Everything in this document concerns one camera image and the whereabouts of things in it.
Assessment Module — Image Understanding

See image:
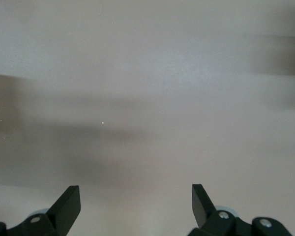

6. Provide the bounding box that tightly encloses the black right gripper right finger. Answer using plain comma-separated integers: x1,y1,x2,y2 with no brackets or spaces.
188,183,293,236

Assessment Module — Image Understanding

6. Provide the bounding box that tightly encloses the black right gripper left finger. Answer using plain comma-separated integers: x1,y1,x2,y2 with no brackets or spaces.
0,185,82,236

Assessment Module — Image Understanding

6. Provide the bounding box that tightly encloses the brown table cover sheet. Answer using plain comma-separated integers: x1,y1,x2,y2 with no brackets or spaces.
0,0,295,236

